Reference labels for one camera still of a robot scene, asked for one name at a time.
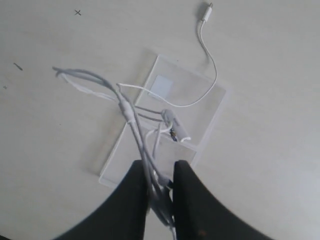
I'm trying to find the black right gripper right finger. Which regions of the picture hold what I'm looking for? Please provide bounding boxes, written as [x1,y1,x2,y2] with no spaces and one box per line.
[173,160,270,240]

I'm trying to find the clear plastic storage case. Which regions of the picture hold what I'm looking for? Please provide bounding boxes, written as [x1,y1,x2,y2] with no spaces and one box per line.
[98,54,231,188]

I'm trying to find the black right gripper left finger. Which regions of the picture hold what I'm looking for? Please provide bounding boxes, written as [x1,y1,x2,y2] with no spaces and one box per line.
[59,160,149,240]

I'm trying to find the white wired earphones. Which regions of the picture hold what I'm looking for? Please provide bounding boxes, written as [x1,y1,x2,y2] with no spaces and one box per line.
[51,1,218,240]

